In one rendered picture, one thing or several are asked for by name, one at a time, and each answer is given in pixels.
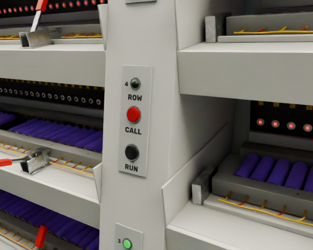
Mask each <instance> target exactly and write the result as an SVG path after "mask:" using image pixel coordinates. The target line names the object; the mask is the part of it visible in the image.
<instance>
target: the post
mask: <svg viewBox="0 0 313 250"><path fill-rule="evenodd" d="M122 65H144V66H153V75H152V92H151V110H150V127H149V144H148V161H147V177H142V176H138V175H134V174H130V173H127V172H123V171H119V170H118V155H119V132H120V110H121V87H122ZM235 106H236V99H233V98H221V97H210V96H199V95H188V94H180V93H179V79H178V64H177V49H176V34H175V19H174V4H173V0H156V1H149V2H138V3H127V4H126V3H125V0H108V12H107V39H106V67H105V94H104V121H103V149H102V176H101V204H100V231H99V250H114V246H115V223H119V224H122V225H124V226H127V227H130V228H132V229H135V230H137V231H140V232H143V247H142V250H167V246H166V236H165V226H164V216H163V206H162V196H161V187H162V186H163V185H164V184H165V183H166V182H167V181H168V180H169V179H170V178H172V177H173V176H174V175H175V174H176V173H177V172H178V171H179V170H180V169H181V168H182V167H183V166H184V165H185V164H186V163H187V162H188V161H189V160H190V159H191V158H192V157H193V156H194V155H195V154H196V153H197V152H198V151H199V150H200V149H201V148H202V147H203V146H204V145H205V144H206V143H207V142H208V141H209V140H211V139H212V138H213V137H214V136H215V135H216V134H217V133H218V132H219V131H220V130H221V129H222V128H223V127H224V126H225V125H226V124H227V123H229V129H230V153H231V151H232V141H233V130H234V121H235Z"/></svg>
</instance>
